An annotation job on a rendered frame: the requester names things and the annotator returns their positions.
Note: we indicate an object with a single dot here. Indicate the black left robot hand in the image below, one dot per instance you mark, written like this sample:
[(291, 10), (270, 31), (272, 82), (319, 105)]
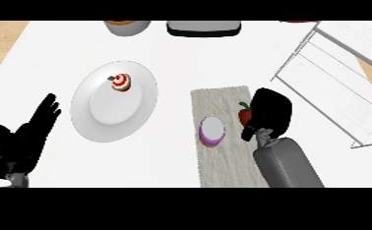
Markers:
[(30, 135)]

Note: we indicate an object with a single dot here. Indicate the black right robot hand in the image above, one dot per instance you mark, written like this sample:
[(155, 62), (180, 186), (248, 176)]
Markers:
[(272, 109)]

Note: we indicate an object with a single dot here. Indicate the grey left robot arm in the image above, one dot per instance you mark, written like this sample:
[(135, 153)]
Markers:
[(15, 180)]

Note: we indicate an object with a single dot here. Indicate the beige woven placemat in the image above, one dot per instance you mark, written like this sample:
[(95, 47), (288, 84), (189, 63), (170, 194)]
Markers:
[(228, 135)]

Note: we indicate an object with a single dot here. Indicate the white round plate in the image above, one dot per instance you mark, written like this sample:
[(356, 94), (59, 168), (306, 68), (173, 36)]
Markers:
[(114, 101)]

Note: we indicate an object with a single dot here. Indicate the cupcake with red-white frosting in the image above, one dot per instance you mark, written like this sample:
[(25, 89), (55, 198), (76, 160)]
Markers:
[(121, 82)]

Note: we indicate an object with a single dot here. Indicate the grey pot with orange contents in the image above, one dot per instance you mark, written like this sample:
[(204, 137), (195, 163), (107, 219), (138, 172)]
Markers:
[(127, 27)]

